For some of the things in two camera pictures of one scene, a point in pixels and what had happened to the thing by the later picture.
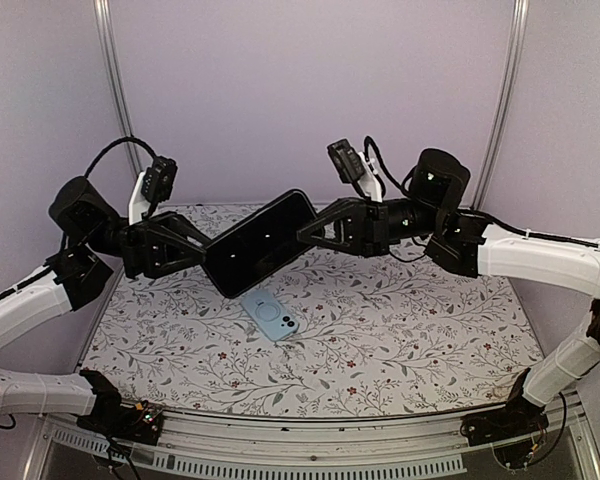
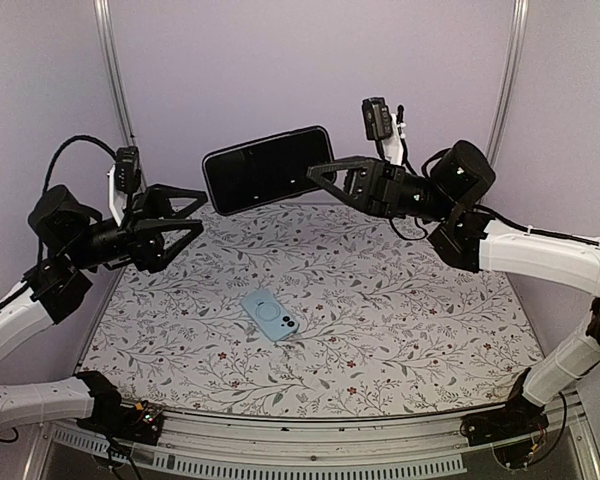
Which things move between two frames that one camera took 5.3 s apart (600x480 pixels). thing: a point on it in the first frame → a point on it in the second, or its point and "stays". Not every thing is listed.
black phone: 259,246 → 260,171
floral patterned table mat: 330,331 stays
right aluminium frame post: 517,30 stays
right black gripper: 359,225 → 373,186
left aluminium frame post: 110,45 stays
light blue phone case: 269,315 stays
